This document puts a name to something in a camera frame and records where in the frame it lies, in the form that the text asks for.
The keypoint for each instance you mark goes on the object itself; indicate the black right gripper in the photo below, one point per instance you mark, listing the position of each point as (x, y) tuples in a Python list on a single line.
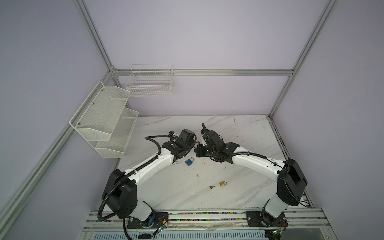
[(198, 151)]

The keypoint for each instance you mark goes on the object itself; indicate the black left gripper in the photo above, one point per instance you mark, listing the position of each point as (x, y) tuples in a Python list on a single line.
[(192, 145)]

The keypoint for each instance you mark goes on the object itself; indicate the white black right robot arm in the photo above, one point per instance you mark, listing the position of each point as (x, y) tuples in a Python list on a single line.
[(290, 179)]

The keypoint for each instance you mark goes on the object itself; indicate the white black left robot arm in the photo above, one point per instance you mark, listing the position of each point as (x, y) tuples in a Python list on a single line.
[(120, 197)]

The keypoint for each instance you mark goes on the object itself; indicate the blue padlock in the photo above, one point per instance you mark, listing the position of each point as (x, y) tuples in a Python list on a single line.
[(189, 161)]

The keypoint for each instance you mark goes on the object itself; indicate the brass padlock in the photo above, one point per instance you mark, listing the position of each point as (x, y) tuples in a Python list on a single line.
[(223, 183)]

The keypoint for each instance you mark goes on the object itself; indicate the white mesh two-tier shelf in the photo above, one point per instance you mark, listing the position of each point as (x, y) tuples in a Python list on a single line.
[(105, 121)]

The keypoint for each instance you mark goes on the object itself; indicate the white wire basket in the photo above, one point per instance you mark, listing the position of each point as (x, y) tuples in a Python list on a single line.
[(151, 81)]

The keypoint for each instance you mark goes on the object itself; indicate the aluminium cage frame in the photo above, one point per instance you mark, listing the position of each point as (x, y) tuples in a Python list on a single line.
[(19, 201)]

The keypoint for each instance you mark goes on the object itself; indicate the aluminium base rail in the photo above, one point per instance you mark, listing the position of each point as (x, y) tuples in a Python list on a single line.
[(293, 224)]

